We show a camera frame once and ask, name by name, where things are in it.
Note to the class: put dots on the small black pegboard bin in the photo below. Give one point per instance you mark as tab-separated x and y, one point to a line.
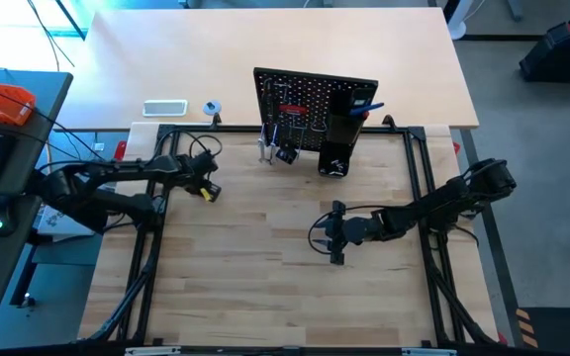
325	168

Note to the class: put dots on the large silver combination wrench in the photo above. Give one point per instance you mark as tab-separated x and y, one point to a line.
261	146

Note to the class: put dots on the black C-clamp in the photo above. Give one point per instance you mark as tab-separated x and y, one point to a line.
285	154

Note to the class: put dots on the black computer mouse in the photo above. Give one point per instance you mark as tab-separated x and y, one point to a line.
0	220

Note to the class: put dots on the black desk foot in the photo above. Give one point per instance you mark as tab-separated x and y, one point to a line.
24	277

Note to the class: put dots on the black desk brace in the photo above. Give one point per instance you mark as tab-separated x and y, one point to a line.
87	220

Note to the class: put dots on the light wooden table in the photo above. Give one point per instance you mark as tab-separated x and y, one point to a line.
191	59

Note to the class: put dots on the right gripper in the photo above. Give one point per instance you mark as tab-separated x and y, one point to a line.
359	230

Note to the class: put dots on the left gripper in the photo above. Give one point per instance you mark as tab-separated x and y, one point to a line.
193	180

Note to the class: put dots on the white stand base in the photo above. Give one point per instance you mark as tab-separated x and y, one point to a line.
458	29

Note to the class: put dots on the grey round disc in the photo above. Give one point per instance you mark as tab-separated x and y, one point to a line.
212	108

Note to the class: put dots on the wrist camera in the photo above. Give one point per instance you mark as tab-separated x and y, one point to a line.
338	207
206	162

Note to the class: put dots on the black perforated pegboard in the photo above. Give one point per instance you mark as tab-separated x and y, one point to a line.
314	89

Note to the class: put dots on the small curved metal peg hook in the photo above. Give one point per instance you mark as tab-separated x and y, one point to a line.
318	129

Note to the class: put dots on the red table clamp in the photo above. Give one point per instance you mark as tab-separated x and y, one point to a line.
457	148
118	151

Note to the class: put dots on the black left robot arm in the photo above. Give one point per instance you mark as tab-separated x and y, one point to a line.
117	170

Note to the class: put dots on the white printed box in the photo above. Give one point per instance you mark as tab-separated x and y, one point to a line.
55	222

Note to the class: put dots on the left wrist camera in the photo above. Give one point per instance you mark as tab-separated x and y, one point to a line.
206	162

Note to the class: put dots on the black and red tool case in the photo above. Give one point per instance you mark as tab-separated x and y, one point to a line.
562	54

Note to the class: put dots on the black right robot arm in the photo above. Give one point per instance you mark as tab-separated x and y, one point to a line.
438	203

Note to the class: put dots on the tall black pegboard bin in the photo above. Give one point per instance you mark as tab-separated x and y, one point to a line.
347	131

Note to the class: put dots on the silver edge bracket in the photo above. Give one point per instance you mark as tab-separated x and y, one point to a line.
154	351
428	352

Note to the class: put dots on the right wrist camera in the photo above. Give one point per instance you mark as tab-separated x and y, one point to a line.
338	207

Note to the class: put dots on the white rectangular tray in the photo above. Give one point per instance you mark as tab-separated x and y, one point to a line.
164	108

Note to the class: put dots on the double-prong metal peg hook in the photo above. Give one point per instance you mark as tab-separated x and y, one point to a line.
301	138

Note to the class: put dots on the dark screwdriver with red end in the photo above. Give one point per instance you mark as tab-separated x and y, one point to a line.
364	115

